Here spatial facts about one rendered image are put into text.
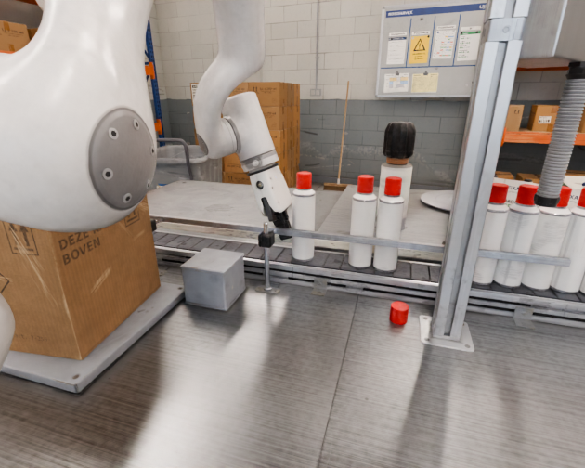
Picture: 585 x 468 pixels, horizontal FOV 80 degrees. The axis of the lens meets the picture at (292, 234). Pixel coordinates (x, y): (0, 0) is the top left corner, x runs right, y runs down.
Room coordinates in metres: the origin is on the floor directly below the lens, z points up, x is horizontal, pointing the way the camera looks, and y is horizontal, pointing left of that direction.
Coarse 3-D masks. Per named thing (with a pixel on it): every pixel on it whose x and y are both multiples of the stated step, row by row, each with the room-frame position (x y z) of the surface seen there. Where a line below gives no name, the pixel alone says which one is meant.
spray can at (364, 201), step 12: (360, 180) 0.72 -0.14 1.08; (372, 180) 0.72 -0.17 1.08; (360, 192) 0.72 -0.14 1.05; (360, 204) 0.71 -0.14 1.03; (372, 204) 0.71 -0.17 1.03; (360, 216) 0.70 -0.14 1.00; (372, 216) 0.71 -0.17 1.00; (360, 228) 0.70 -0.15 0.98; (372, 228) 0.71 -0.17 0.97; (360, 252) 0.70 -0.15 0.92; (348, 264) 0.72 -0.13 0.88; (360, 264) 0.70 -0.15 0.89
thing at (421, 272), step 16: (160, 240) 0.87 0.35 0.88; (176, 240) 0.87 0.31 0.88; (192, 240) 0.87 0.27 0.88; (208, 240) 0.87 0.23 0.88; (224, 240) 0.87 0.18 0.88; (256, 256) 0.77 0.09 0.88; (272, 256) 0.77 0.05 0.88; (288, 256) 0.77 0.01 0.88; (320, 256) 0.77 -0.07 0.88; (336, 256) 0.77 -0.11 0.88; (368, 272) 0.69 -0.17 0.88; (384, 272) 0.69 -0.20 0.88; (400, 272) 0.69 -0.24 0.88; (416, 272) 0.69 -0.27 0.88; (432, 272) 0.69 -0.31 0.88; (480, 288) 0.62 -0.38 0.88; (496, 288) 0.62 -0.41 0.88
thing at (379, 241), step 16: (192, 224) 0.80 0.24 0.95; (208, 224) 0.79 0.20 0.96; (224, 224) 0.78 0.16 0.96; (240, 224) 0.77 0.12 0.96; (336, 240) 0.70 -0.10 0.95; (352, 240) 0.69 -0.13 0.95; (368, 240) 0.68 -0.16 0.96; (384, 240) 0.67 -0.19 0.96; (400, 240) 0.67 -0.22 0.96; (480, 256) 0.62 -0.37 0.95; (496, 256) 0.61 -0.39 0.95; (512, 256) 0.61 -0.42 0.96; (528, 256) 0.60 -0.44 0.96; (544, 256) 0.59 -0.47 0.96
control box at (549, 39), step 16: (544, 0) 0.51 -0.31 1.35; (560, 0) 0.50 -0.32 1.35; (576, 0) 0.50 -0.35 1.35; (528, 16) 0.52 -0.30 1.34; (544, 16) 0.51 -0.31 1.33; (560, 16) 0.49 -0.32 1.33; (576, 16) 0.51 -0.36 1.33; (528, 32) 0.52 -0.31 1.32; (544, 32) 0.50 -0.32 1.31; (560, 32) 0.49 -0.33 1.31; (576, 32) 0.52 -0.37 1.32; (528, 48) 0.51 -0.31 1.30; (544, 48) 0.50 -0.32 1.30; (560, 48) 0.50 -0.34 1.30; (576, 48) 0.53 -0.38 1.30; (528, 64) 0.59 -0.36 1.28; (544, 64) 0.59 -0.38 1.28; (560, 64) 0.59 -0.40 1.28
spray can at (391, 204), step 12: (396, 180) 0.70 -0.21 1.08; (384, 192) 0.71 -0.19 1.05; (396, 192) 0.70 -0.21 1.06; (384, 204) 0.69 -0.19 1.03; (396, 204) 0.69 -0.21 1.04; (384, 216) 0.69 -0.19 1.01; (396, 216) 0.69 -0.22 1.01; (384, 228) 0.69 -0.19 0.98; (396, 228) 0.69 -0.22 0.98; (384, 252) 0.69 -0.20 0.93; (396, 252) 0.69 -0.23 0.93; (384, 264) 0.69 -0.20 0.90
